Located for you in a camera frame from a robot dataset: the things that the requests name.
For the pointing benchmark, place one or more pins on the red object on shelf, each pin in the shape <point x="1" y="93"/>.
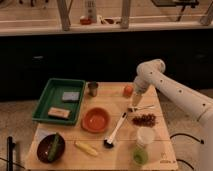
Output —
<point x="85" y="21"/>

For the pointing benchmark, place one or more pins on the black stand left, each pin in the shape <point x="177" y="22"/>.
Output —
<point x="10" y="148"/>

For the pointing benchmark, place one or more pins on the green cucumber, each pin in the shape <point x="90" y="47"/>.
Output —
<point x="53" y="149"/>

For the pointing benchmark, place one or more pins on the dark brown bowl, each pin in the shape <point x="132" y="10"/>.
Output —
<point x="45" y="145"/>

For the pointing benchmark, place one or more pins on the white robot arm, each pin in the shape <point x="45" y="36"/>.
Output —
<point x="200" y="106"/>

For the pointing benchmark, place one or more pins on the red bowl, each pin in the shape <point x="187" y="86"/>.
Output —
<point x="95" y="120"/>

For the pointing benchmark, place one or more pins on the brown wooden block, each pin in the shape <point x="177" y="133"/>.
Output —
<point x="59" y="113"/>

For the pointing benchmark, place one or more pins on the clear plastic cup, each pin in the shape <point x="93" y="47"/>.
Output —
<point x="145" y="136"/>

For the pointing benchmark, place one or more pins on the metal cup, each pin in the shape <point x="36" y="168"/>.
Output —
<point x="93" y="88"/>

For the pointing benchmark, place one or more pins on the red apple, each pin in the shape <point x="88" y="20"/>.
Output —
<point x="128" y="90"/>

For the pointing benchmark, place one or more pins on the white handled black brush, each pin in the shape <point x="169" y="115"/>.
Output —
<point x="108" y="141"/>

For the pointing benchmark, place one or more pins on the metal fork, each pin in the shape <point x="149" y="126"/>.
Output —
<point x="133" y="109"/>

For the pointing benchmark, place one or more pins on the green clear glass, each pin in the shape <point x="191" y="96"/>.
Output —
<point x="140" y="155"/>

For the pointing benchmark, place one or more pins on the grey sponge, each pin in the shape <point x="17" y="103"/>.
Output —
<point x="70" y="96"/>

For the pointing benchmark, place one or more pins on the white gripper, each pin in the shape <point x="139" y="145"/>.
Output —
<point x="140" y="87"/>

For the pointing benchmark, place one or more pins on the green plastic tray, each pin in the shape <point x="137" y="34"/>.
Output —
<point x="52" y="97"/>

